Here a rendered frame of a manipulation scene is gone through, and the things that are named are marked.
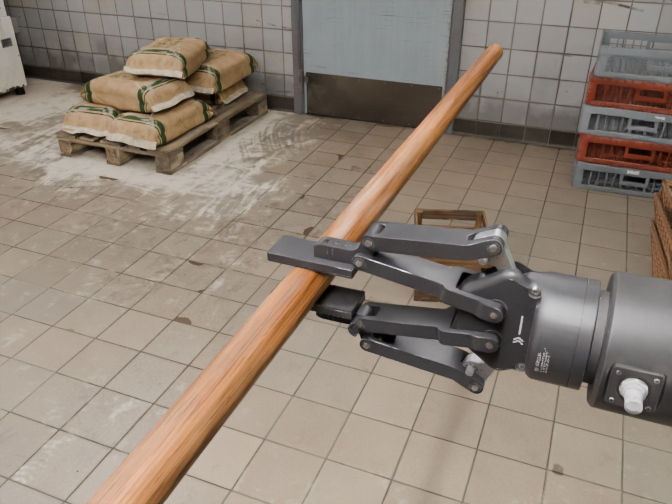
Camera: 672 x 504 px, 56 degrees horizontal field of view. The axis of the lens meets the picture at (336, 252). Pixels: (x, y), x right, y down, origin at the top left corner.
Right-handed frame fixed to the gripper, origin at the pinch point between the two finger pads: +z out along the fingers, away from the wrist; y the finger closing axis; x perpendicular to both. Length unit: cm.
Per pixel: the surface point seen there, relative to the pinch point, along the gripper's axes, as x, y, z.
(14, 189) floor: 186, 115, 265
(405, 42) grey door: 362, 61, 101
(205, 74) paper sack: 298, 76, 210
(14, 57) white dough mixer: 320, 85, 393
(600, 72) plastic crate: 303, 55, -17
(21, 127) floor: 263, 114, 338
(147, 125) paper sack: 236, 89, 210
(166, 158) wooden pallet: 235, 106, 199
